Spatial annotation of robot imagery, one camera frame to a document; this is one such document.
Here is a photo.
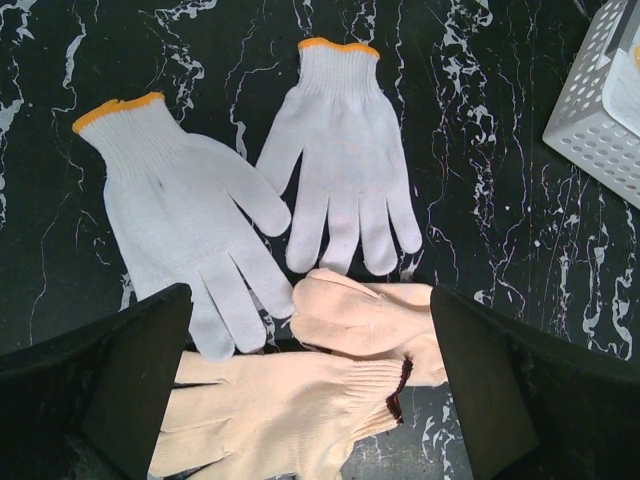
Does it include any white knit glove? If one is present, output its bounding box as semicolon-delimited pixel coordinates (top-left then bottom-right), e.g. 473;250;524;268
72;92;293;361
256;37;422;276

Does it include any cream leather glove front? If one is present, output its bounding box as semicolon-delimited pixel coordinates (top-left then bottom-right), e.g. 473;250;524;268
149;351;412;479

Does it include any cream leather glove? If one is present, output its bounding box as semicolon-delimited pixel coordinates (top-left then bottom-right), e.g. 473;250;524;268
149;351;412;479
290;269;448;387

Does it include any cream leather glove rear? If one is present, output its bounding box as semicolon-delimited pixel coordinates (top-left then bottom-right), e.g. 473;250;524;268
290;269;448;387

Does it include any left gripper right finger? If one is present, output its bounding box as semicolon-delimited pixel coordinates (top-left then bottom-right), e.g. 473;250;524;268
431;286;639;479

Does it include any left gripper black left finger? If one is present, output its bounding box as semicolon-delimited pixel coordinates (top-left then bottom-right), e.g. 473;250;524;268
1;283;193;479

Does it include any white plastic storage basket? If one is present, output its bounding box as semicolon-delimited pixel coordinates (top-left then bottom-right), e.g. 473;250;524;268
542;1;639;207

